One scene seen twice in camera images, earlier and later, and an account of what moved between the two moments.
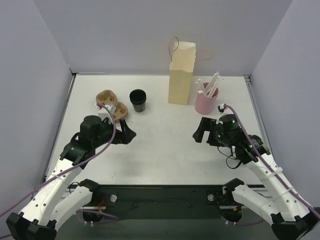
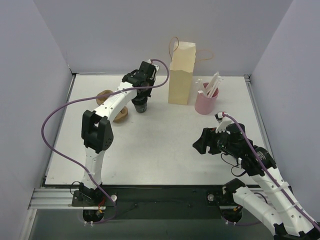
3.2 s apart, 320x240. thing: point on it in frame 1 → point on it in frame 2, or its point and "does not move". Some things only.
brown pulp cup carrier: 109,97 does not move
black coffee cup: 138,97 does not move
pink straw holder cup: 205,104 does not move
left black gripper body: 120,133 → 140,101
